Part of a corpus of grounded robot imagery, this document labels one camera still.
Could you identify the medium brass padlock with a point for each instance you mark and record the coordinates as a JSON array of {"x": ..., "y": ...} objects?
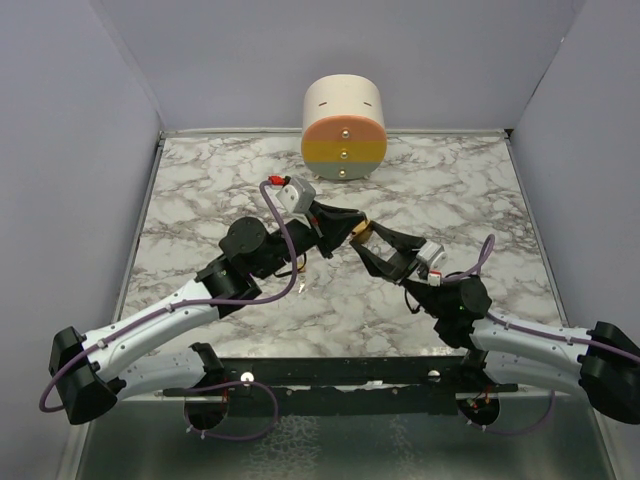
[{"x": 364, "y": 235}]

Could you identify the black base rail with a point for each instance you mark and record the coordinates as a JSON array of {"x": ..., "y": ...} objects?
[{"x": 338, "y": 386}]

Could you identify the round three-drawer storage box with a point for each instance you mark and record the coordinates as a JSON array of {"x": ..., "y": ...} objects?
[{"x": 343, "y": 131}]

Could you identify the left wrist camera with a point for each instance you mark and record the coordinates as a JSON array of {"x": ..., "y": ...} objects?
[{"x": 295, "y": 194}]

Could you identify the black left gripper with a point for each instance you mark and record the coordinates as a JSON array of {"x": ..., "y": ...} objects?
[{"x": 330, "y": 227}]

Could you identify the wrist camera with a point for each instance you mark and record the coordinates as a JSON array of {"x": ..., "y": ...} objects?
[
  {"x": 431, "y": 258},
  {"x": 295, "y": 194}
]

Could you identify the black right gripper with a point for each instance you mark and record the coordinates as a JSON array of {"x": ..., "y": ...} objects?
[{"x": 404, "y": 258}]

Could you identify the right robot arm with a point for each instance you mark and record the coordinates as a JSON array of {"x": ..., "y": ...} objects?
[{"x": 600, "y": 364}]

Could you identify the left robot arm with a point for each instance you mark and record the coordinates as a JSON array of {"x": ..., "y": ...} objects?
[{"x": 91, "y": 372}]

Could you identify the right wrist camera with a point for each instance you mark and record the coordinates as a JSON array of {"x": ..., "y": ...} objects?
[{"x": 431, "y": 258}]

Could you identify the small brass padlock long shackle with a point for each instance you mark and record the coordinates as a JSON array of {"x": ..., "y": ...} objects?
[{"x": 302, "y": 264}]

